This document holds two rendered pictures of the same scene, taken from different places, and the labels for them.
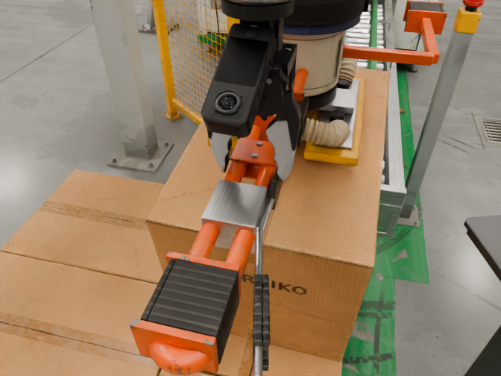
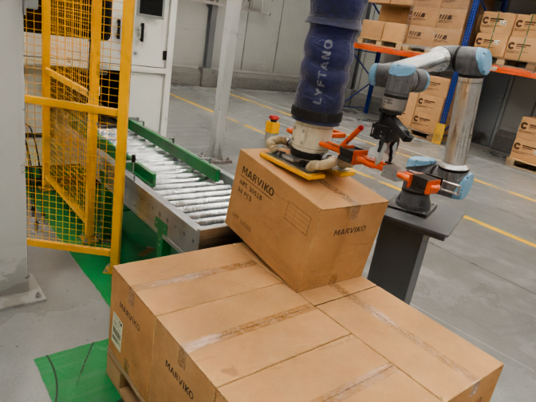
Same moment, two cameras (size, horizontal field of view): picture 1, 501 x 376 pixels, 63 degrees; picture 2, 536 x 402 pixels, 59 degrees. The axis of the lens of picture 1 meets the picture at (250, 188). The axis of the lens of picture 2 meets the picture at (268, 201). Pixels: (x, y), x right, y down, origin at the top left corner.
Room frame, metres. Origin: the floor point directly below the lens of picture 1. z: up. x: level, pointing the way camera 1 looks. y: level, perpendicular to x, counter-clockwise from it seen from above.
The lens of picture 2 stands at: (-0.28, 1.72, 1.54)
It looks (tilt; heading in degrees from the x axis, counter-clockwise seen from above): 19 degrees down; 305
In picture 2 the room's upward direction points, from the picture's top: 9 degrees clockwise
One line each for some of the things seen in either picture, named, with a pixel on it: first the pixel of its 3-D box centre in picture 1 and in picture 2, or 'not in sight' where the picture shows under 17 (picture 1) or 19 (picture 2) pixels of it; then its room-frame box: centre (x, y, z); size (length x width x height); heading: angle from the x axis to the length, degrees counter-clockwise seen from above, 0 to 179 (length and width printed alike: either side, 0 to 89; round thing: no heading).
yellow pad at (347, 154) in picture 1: (338, 107); (321, 159); (0.78, -0.19, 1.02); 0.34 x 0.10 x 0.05; 166
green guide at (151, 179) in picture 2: not in sight; (99, 144); (2.62, -0.26, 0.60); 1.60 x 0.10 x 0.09; 166
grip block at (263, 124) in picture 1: (273, 118); (352, 154); (0.56, -0.04, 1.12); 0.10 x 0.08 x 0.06; 76
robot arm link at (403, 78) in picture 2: not in sight; (400, 80); (0.42, -0.01, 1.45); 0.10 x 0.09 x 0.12; 85
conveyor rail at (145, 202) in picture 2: not in sight; (109, 173); (2.29, -0.12, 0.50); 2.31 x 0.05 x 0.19; 166
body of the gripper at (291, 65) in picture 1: (259, 54); (387, 125); (0.43, -0.01, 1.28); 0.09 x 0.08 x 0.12; 166
